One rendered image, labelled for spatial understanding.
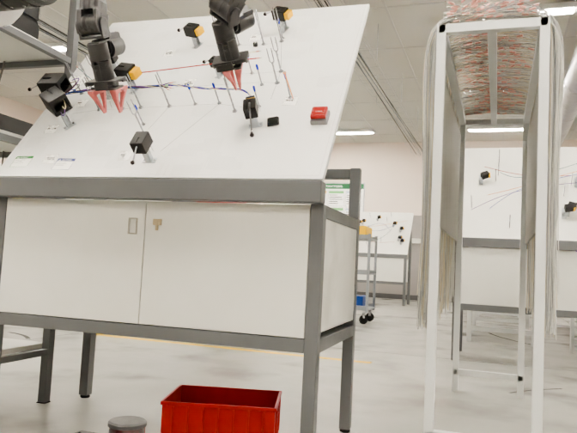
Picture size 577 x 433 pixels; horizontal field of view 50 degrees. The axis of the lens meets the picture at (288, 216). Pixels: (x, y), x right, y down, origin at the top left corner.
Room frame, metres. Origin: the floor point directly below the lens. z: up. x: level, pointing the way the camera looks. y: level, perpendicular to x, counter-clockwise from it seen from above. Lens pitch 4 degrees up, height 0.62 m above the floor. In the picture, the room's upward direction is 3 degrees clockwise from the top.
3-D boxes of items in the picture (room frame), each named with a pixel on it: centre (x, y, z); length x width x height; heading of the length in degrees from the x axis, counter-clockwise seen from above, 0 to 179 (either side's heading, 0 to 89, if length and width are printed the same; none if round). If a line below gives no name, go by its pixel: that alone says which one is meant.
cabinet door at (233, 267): (1.90, 0.20, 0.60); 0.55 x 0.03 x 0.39; 73
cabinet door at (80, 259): (2.07, 0.72, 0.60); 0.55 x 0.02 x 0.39; 73
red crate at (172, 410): (2.22, 0.19, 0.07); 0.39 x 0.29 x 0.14; 87
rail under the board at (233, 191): (1.97, 0.47, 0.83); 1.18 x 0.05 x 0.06; 73
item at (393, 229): (10.97, -1.60, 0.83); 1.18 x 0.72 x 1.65; 71
